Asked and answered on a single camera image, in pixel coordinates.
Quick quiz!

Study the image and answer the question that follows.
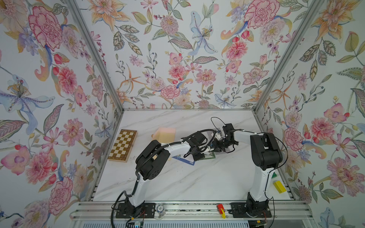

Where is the pink envelope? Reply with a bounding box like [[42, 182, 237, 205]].
[[152, 127, 176, 137]]

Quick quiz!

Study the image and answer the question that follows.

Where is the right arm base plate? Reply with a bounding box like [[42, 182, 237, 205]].
[[229, 202, 272, 219]]

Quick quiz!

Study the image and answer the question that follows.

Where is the aluminium rail frame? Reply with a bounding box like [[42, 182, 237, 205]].
[[70, 200, 317, 228]]

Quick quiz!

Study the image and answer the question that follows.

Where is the red emergency stop button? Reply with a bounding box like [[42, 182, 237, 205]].
[[217, 204, 226, 219]]

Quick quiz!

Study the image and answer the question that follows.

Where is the small green circuit board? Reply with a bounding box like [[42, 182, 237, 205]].
[[125, 221, 144, 228]]

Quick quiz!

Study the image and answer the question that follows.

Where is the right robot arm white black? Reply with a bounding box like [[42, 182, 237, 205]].
[[211, 124, 283, 212]]

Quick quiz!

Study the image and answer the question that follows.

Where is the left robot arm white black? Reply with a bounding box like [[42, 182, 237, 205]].
[[125, 131, 209, 208]]

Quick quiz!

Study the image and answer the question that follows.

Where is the blue floral letter paper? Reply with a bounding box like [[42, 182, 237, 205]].
[[173, 155, 195, 166]]

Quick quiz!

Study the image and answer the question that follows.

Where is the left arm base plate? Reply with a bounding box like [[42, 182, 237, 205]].
[[115, 202, 156, 219]]

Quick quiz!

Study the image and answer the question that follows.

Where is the round silver knob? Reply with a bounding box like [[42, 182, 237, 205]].
[[156, 204, 166, 218]]

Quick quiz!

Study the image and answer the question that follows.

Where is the small yellow block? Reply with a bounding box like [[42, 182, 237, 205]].
[[273, 180, 287, 194]]

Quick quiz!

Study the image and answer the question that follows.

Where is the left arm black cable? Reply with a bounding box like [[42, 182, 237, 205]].
[[181, 129, 217, 149]]

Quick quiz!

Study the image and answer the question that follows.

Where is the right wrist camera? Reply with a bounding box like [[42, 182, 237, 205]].
[[214, 132, 223, 141]]

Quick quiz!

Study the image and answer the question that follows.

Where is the yellow envelope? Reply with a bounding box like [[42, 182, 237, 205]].
[[152, 132, 175, 144]]

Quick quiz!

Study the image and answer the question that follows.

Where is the wooden chessboard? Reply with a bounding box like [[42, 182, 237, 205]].
[[108, 129, 138, 162]]

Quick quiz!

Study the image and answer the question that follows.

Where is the green floral letter paper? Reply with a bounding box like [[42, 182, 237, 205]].
[[201, 151, 216, 160]]

